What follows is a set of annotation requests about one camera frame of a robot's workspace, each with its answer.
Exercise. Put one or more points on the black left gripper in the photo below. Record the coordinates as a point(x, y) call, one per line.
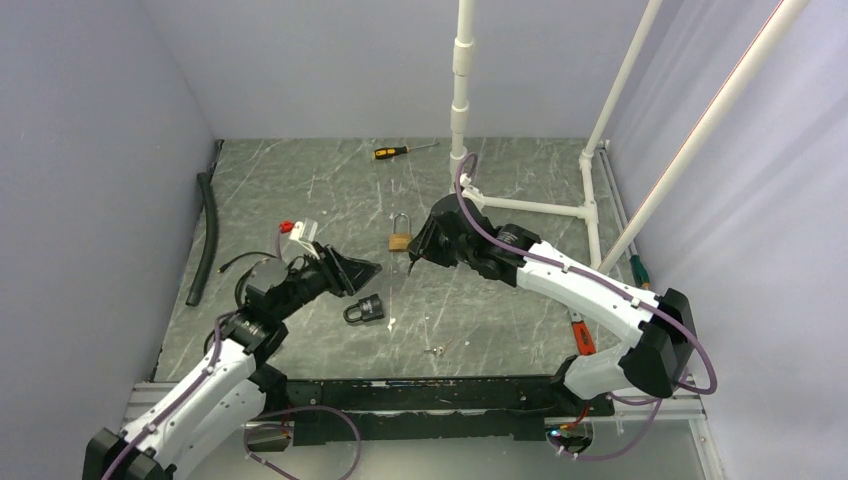
point(345, 276)

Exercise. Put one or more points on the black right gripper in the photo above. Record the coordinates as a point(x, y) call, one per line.
point(425, 245)

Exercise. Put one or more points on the black head key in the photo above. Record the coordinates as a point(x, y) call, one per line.
point(411, 264)

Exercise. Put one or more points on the black padlock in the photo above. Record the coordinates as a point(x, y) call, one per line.
point(365, 310)

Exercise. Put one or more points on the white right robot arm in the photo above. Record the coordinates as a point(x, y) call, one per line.
point(656, 332)

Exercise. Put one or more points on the silver key bunch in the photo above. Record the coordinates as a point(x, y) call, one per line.
point(438, 350)

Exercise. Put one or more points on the brass padlock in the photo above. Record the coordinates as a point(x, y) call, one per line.
point(401, 233)

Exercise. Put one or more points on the yellow black screwdriver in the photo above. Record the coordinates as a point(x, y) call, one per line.
point(388, 152)

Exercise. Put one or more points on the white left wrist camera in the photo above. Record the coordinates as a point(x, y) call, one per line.
point(301, 232)

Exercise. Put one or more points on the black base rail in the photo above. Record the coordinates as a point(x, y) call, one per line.
point(521, 407)

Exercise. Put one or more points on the red handle pliers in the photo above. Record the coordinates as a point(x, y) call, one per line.
point(583, 339)

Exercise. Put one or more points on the white pvc pipe frame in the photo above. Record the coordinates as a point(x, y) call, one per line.
point(774, 28)

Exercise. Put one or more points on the green handle screwdriver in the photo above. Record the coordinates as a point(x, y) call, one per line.
point(639, 272)

